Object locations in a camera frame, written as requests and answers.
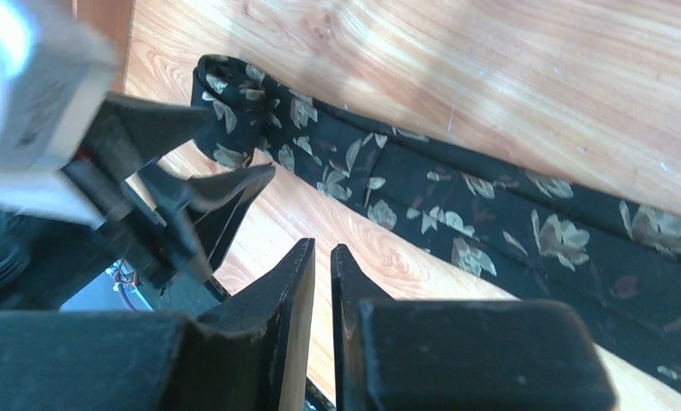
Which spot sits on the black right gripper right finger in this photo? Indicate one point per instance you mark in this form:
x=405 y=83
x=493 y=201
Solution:
x=458 y=355

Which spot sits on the black tie with gold pattern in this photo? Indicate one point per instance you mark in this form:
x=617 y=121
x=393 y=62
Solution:
x=616 y=262

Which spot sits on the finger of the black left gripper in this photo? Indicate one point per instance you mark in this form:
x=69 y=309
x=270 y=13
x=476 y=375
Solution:
x=200 y=216
x=127 y=133

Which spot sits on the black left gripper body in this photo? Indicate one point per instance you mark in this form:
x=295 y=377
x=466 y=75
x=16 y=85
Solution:
x=45 y=262

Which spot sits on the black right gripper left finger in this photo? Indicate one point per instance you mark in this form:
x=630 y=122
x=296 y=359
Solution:
x=249 y=353

